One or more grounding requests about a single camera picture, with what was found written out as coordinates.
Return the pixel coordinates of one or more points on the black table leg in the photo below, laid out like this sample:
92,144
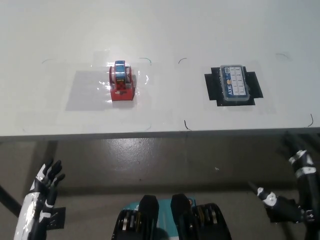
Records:
10,201

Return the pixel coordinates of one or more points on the clear plastic screw box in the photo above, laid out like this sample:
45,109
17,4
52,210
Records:
235,85

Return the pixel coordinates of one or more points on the clear film sheet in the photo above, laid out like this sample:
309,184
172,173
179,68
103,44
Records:
82,92

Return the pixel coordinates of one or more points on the black and teal robot body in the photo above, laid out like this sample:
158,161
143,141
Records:
175,225

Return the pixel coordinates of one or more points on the red tape dispenser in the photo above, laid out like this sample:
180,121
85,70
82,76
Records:
121,95

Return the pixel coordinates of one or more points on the black tape patch, cross-shaped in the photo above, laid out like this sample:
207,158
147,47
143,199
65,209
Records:
254,85

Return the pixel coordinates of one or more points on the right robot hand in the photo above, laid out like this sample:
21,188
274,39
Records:
303,172

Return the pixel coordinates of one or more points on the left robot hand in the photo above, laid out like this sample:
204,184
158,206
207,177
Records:
30,210

